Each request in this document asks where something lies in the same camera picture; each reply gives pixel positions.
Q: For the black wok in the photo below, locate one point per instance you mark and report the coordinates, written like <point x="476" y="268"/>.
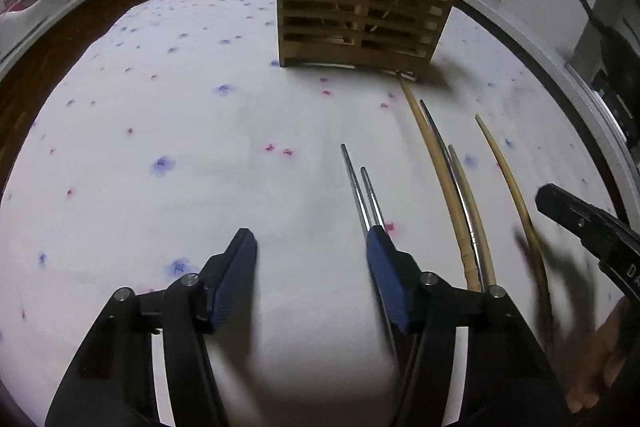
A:
<point x="600" y="27"/>

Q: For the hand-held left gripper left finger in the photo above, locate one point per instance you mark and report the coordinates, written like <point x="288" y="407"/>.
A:
<point x="232" y="287"/>

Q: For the tan bamboo chopstick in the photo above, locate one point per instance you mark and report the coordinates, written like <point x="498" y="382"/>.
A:
<point x="456" y="164"/>
<point x="469" y="272"/>
<point x="505" y="177"/>

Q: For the white floral tablecloth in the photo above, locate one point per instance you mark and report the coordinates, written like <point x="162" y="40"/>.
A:
<point x="175" y="207"/>

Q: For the person's right hand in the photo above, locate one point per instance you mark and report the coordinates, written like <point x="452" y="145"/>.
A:
<point x="597" y="367"/>

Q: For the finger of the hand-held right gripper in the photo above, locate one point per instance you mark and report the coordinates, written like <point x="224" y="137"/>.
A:
<point x="575" y="219"/>

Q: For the gas stove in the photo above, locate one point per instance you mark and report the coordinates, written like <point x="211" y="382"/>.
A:
<point x="612" y="107"/>

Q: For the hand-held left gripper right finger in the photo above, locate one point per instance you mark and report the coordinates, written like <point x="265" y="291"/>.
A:
<point x="390" y="282"/>

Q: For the metal chopstick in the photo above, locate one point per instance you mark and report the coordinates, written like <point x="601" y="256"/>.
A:
<point x="429" y="117"/>
<point x="355" y="187"/>
<point x="372" y="197"/>

